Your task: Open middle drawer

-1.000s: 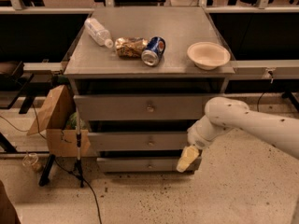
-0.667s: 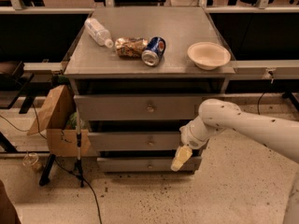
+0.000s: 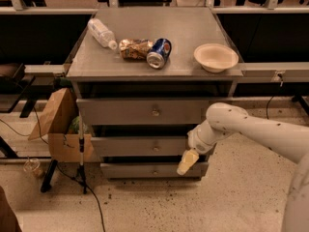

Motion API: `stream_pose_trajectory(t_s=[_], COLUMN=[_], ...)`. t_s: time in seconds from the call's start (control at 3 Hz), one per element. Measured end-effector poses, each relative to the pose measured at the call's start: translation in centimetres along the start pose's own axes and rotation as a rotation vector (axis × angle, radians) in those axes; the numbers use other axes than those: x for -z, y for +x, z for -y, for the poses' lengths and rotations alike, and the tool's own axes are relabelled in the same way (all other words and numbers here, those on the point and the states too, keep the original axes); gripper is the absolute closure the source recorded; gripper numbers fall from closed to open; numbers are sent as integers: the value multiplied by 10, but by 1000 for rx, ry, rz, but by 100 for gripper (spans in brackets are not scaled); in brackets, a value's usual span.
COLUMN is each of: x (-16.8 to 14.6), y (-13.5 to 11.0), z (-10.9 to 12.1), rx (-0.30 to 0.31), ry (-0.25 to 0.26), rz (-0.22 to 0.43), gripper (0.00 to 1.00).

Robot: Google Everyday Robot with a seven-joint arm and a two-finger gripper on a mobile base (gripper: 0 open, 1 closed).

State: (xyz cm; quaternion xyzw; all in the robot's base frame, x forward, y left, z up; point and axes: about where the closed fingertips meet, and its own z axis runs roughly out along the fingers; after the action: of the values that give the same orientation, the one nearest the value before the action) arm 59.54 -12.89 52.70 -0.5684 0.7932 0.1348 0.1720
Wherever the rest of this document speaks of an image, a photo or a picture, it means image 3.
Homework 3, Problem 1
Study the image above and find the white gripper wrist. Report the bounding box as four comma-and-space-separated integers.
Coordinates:
177, 123, 215, 175

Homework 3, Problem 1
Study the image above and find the grey drawer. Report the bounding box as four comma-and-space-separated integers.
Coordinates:
76, 98, 224, 126
91, 136, 189, 157
100, 162, 209, 179

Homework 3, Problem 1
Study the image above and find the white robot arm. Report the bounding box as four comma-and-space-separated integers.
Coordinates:
177, 102, 309, 232

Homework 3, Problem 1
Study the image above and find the grey bottom drawer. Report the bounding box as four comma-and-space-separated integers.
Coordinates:
100, 162, 209, 179

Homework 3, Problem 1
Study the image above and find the grey drawer cabinet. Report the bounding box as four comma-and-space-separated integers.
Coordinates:
66, 6, 244, 182

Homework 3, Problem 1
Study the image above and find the grey top drawer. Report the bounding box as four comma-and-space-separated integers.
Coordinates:
76, 98, 224, 126

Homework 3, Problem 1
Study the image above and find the white paper bowl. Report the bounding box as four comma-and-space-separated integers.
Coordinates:
193, 43, 239, 73

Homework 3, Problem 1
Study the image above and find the blue soda can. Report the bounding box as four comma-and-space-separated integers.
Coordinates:
147, 38, 172, 69

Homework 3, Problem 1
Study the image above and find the black tripod stand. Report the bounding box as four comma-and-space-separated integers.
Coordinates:
77, 111, 87, 194

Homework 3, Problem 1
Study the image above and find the crumpled snack bag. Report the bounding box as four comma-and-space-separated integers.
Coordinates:
119, 39, 154, 60

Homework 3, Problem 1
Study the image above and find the brown cardboard box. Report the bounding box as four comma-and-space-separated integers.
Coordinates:
28, 87, 100, 163

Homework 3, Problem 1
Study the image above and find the clear plastic water bottle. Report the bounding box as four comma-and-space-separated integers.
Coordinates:
88, 18, 118, 50

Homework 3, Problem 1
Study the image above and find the clear plastic cup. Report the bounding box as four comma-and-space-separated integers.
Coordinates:
23, 158, 44, 179

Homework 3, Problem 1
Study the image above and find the black cable right side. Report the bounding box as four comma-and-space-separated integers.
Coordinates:
265, 77, 284, 120

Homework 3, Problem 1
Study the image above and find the black floor cable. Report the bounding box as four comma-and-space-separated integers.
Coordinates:
32, 106, 107, 232

